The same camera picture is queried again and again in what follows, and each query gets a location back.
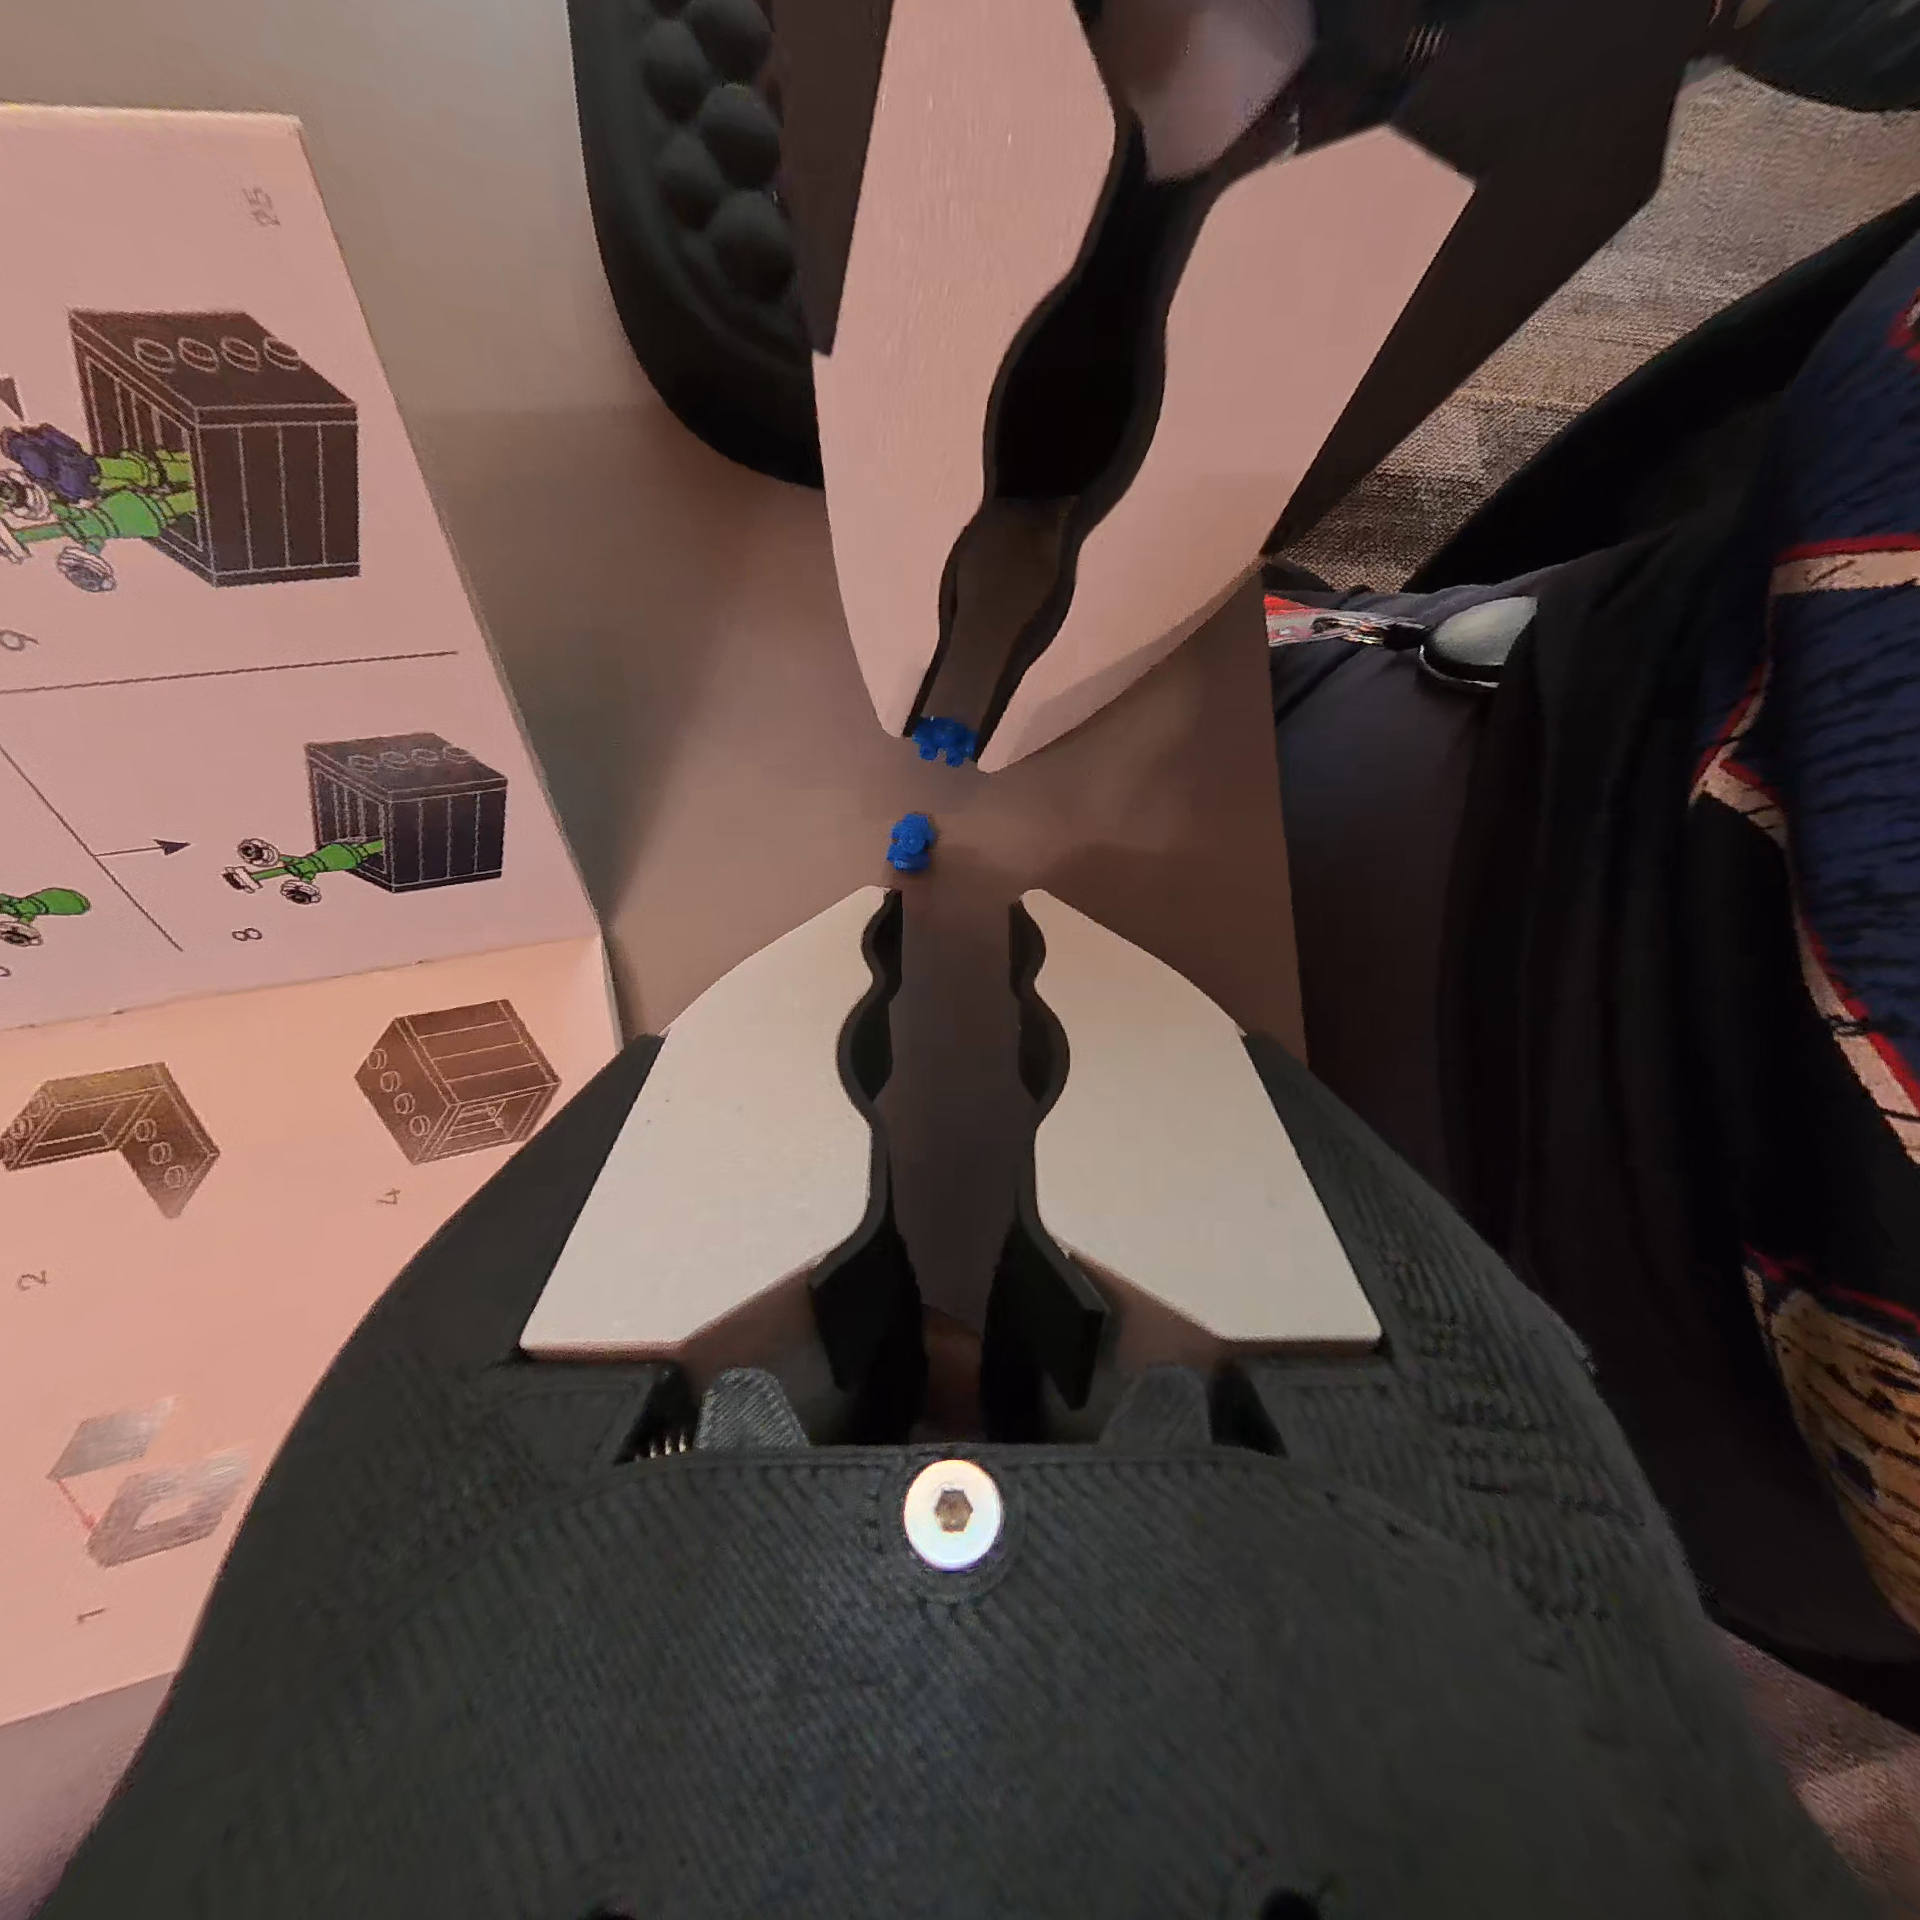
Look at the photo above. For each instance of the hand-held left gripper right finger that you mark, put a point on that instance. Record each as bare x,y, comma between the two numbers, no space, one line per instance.
1200,1201

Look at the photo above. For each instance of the white instruction booklet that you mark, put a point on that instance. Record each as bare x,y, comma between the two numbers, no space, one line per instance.
241,751

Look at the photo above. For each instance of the small blue flower brick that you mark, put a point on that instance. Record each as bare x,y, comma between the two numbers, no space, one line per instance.
912,840
941,736

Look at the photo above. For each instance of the person's dark clothing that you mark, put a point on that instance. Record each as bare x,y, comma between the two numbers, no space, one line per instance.
1620,901

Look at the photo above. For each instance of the grey desk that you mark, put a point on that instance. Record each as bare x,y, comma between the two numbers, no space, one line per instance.
691,690

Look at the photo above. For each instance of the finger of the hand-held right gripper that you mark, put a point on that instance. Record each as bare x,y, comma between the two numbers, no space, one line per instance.
930,300
1260,421

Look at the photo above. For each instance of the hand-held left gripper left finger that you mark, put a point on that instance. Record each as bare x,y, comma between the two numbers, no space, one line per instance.
706,1201

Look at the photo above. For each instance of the black mesh cushion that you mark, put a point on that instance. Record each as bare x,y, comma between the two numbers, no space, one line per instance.
691,241

